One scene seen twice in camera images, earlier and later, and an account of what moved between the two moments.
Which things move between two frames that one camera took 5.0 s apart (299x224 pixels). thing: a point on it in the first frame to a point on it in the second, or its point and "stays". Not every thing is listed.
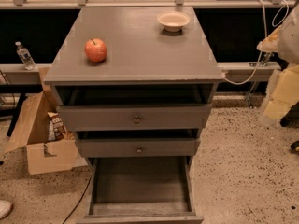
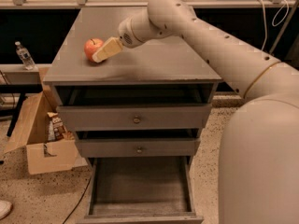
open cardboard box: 42,155 stays
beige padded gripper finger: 282,93 to 113,44
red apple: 95,49 stays
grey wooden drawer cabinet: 136,86 stays
